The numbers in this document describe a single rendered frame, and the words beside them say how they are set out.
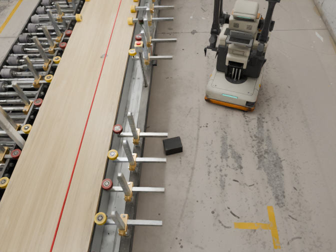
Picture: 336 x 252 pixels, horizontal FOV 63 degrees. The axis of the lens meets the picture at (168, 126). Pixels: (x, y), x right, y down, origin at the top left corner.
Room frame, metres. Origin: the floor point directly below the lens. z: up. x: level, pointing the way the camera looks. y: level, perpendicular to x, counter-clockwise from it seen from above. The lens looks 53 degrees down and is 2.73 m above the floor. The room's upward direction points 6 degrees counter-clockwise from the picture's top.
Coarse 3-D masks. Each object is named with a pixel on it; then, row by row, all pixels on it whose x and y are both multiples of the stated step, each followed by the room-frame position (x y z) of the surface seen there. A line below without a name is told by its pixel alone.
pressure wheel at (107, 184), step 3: (105, 180) 0.92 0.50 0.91; (108, 180) 0.92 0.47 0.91; (102, 183) 0.90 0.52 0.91; (105, 183) 0.89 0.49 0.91; (108, 183) 0.89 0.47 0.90; (111, 183) 0.89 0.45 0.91; (102, 186) 0.87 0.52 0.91; (105, 186) 0.87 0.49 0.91; (108, 186) 0.87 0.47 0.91; (111, 186) 0.87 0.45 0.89; (105, 189) 0.86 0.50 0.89; (108, 189) 0.86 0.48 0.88
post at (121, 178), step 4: (120, 176) 0.82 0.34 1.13; (120, 180) 0.82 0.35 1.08; (124, 180) 0.83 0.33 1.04; (120, 184) 0.82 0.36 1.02; (124, 184) 0.82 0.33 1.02; (124, 188) 0.82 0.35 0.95; (128, 188) 0.84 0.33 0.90; (124, 192) 0.82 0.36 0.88; (128, 192) 0.82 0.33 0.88; (132, 196) 0.85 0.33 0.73
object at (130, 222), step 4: (108, 220) 0.65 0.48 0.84; (112, 220) 0.64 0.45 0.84; (128, 220) 0.63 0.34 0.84; (132, 220) 0.63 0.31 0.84; (136, 220) 0.63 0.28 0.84; (140, 220) 0.62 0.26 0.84; (144, 220) 0.62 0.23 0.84; (148, 220) 0.62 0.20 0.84; (152, 220) 0.61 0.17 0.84; (156, 220) 0.61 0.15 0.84; (160, 220) 0.61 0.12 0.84; (104, 224) 0.63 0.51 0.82; (108, 224) 0.63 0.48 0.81; (112, 224) 0.62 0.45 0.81; (128, 224) 0.61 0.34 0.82; (132, 224) 0.60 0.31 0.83; (136, 224) 0.60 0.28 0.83; (140, 224) 0.60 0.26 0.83; (144, 224) 0.59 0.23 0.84; (148, 224) 0.59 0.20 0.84; (152, 224) 0.59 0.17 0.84; (156, 224) 0.58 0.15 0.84; (160, 224) 0.58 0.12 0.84
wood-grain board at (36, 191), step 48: (96, 0) 3.49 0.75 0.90; (96, 48) 2.49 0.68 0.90; (48, 96) 1.85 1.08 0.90; (96, 96) 1.78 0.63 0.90; (48, 144) 1.30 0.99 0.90; (96, 144) 1.25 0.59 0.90; (48, 192) 0.87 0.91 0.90; (96, 192) 0.83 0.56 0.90; (0, 240) 0.57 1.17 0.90; (48, 240) 0.54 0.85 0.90
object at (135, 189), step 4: (112, 188) 0.89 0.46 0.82; (116, 188) 0.89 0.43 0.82; (120, 188) 0.88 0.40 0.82; (132, 188) 0.87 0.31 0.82; (136, 188) 0.87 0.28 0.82; (140, 188) 0.87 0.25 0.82; (144, 188) 0.86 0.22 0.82; (148, 188) 0.86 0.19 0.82; (152, 188) 0.86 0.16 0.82; (156, 188) 0.85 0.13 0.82; (160, 188) 0.85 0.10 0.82; (156, 192) 0.83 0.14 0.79; (160, 192) 0.83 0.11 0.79
